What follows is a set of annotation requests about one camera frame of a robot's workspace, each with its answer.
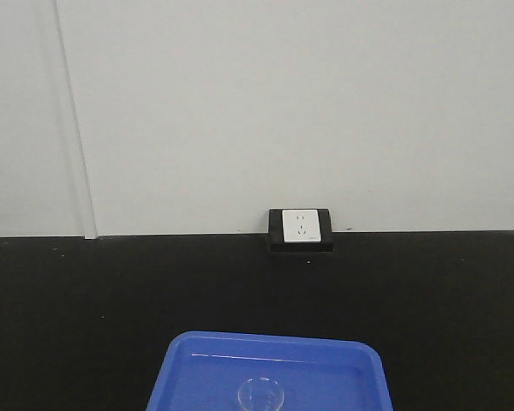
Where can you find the blue plastic tray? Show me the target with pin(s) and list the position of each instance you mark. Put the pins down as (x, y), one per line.
(203, 370)

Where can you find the white wall power socket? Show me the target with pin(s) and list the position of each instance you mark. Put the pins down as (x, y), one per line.
(301, 226)

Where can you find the clear glass beaker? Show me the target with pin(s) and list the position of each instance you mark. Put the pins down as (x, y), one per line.
(261, 394)

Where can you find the black socket mounting box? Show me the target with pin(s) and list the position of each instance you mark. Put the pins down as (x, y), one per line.
(276, 238)

